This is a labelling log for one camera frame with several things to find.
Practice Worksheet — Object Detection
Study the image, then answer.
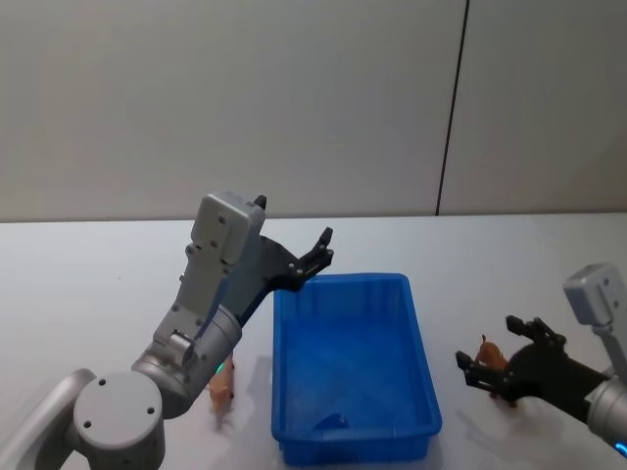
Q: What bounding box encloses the blue plastic bin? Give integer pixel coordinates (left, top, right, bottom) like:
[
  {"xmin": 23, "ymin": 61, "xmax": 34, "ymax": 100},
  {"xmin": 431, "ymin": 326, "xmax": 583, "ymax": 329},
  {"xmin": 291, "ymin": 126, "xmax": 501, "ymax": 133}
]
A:
[{"xmin": 270, "ymin": 272, "xmax": 444, "ymax": 466}]

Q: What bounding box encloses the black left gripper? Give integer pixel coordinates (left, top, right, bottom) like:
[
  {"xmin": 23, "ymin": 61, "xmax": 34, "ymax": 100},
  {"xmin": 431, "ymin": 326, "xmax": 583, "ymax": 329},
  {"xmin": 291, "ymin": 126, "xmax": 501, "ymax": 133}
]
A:
[{"xmin": 218, "ymin": 194, "xmax": 336, "ymax": 328}]

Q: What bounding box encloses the orange toy animal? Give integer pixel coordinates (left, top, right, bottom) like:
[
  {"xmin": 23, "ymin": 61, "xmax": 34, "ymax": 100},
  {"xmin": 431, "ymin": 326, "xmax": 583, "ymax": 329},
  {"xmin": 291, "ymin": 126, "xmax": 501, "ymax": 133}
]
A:
[
  {"xmin": 206, "ymin": 358, "xmax": 239, "ymax": 428},
  {"xmin": 476, "ymin": 334, "xmax": 521, "ymax": 409}
]

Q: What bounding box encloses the small dark blue toy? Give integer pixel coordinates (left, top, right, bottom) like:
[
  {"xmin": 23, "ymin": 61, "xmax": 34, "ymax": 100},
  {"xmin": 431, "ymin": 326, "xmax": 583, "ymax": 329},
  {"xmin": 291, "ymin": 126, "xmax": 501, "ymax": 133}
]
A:
[{"xmin": 315, "ymin": 412, "xmax": 350, "ymax": 432}]

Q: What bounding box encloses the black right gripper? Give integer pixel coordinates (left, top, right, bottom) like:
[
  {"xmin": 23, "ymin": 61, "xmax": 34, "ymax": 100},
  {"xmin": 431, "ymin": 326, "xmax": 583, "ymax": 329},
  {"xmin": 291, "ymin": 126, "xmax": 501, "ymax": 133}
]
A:
[{"xmin": 455, "ymin": 315, "xmax": 612, "ymax": 425}]

